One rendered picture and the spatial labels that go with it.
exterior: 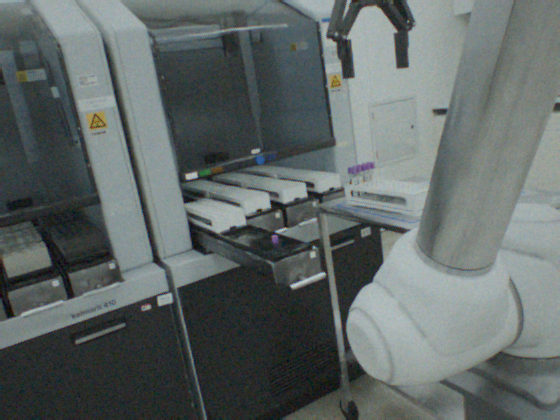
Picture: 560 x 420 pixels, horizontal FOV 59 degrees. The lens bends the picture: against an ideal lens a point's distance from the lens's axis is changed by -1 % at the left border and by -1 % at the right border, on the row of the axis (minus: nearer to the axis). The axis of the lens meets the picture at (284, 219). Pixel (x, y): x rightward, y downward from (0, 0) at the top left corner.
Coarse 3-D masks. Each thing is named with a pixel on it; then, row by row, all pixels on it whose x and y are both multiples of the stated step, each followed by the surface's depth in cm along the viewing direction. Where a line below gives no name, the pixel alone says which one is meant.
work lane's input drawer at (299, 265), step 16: (192, 224) 164; (192, 240) 165; (208, 240) 152; (224, 240) 144; (240, 240) 142; (256, 240) 140; (288, 240) 134; (224, 256) 144; (240, 256) 134; (256, 256) 126; (272, 256) 120; (288, 256) 121; (304, 256) 123; (256, 272) 128; (272, 272) 120; (288, 272) 121; (304, 272) 124; (320, 272) 126
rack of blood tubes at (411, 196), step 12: (372, 180) 155; (384, 180) 153; (396, 180) 149; (348, 192) 154; (372, 192) 145; (384, 192) 140; (396, 192) 136; (408, 192) 135; (420, 192) 132; (360, 204) 151; (384, 204) 142; (396, 204) 138; (408, 204) 134; (420, 204) 132
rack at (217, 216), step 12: (192, 204) 171; (204, 204) 168; (216, 204) 164; (228, 204) 161; (192, 216) 169; (204, 216) 155; (216, 216) 148; (228, 216) 150; (240, 216) 152; (216, 228) 149; (228, 228) 150
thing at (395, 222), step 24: (528, 192) 138; (552, 192) 135; (336, 216) 151; (360, 216) 141; (384, 216) 137; (408, 216) 134; (336, 312) 169; (336, 336) 171; (384, 384) 156; (432, 384) 149; (432, 408) 139; (456, 408) 138
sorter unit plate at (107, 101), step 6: (108, 96) 142; (78, 102) 138; (84, 102) 139; (90, 102) 140; (96, 102) 141; (102, 102) 142; (108, 102) 142; (114, 102) 143; (84, 108) 139; (90, 108) 140; (96, 108) 141; (102, 108) 142
